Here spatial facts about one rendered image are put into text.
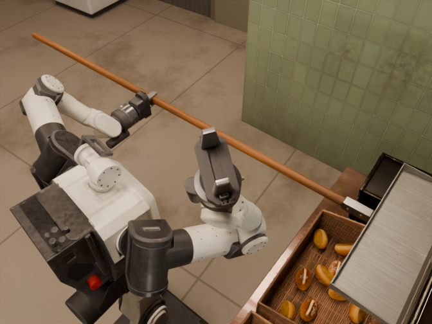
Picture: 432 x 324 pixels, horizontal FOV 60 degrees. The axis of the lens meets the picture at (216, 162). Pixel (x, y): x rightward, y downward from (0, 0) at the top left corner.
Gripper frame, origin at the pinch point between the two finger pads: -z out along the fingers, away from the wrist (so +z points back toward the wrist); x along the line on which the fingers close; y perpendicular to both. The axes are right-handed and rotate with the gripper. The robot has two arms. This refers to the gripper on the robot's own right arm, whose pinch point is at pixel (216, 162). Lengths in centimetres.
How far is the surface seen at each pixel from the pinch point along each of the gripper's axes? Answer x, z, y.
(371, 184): 8, 108, 70
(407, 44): 77, 115, 120
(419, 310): -31.2, 22.7, 31.6
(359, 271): -23, 54, 34
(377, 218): -10, 61, 47
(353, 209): -6, 60, 40
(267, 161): 18, 67, 21
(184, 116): 47, 76, -3
